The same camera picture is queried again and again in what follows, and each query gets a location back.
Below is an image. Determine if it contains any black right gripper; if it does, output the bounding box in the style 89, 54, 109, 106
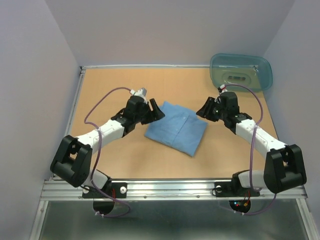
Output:
195, 96, 227, 122

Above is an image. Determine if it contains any light blue shirt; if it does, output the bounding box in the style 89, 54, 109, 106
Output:
144, 101, 208, 157

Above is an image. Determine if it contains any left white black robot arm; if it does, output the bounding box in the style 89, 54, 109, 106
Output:
50, 95, 165, 187

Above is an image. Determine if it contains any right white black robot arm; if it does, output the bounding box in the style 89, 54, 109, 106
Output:
196, 91, 307, 195

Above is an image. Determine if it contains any teal plastic bin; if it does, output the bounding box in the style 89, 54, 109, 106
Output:
209, 53, 273, 92

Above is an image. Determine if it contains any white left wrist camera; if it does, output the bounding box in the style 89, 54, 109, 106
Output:
129, 87, 147, 98

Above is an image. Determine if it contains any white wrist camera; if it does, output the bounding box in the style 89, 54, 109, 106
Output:
129, 87, 147, 98
217, 84, 228, 94

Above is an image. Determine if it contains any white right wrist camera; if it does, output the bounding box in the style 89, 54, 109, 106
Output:
217, 84, 228, 94

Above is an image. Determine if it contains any aluminium front rail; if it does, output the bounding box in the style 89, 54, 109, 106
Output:
39, 177, 308, 201

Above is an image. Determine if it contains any aluminium rail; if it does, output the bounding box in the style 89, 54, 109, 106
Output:
63, 66, 86, 138
39, 177, 308, 201

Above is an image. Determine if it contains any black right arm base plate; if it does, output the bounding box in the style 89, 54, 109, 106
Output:
211, 181, 260, 198

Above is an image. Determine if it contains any aluminium left side rail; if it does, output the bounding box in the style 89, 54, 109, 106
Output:
63, 66, 86, 138

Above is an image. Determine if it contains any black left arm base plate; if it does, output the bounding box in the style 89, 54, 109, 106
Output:
79, 181, 128, 200

